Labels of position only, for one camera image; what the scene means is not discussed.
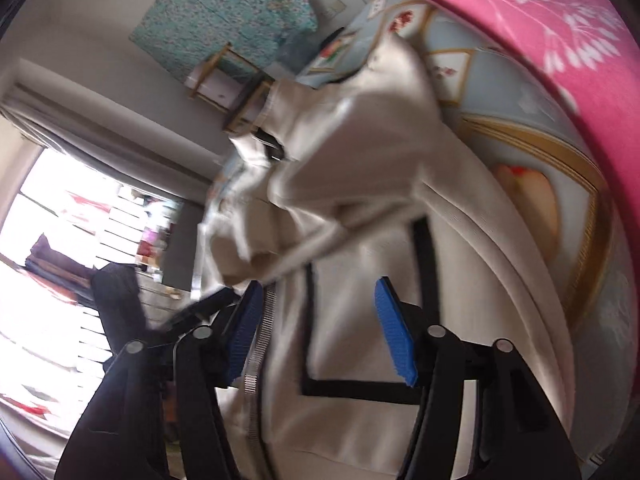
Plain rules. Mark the wooden chair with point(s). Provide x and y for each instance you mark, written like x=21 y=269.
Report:
x=239 y=102

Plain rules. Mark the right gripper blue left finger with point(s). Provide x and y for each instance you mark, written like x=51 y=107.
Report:
x=120 y=434

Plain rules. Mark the teal floral hanging cloth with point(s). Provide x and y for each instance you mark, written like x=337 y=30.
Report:
x=180 y=34

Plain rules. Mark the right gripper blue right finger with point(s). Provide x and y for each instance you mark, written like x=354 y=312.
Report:
x=516 y=433

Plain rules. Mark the dark grey cabinet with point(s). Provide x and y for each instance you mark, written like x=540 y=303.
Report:
x=179 y=256

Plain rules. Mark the fruit-pattern blue bed sheet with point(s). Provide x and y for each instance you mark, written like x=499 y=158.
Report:
x=527 y=142

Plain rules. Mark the beige zip-up jacket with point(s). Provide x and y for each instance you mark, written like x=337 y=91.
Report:
x=372 y=185

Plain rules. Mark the pink floral quilt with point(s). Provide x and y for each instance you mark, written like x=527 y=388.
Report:
x=584 y=51

